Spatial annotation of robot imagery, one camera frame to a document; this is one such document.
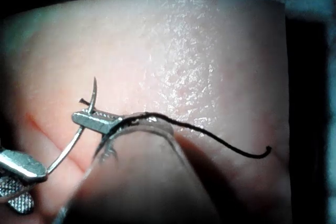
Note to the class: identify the curved steel needle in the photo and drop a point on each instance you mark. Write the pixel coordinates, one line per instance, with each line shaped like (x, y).
(68, 150)

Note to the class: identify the black thread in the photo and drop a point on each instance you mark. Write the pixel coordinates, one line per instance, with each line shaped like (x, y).
(210, 134)

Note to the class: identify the left arm needle driver jaw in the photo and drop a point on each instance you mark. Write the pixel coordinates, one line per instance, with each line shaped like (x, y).
(107, 115)
(97, 125)

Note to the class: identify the left arm needle driver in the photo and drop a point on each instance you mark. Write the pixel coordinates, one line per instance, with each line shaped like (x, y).
(147, 122)

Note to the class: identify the tissue pad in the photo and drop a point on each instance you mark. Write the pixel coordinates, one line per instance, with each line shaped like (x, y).
(183, 64)

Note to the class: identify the right arm needle driver jaw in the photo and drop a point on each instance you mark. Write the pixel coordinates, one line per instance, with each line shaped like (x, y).
(18, 195)
(21, 163)

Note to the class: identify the dark left arm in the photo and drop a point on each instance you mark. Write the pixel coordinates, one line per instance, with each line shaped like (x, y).
(141, 182)

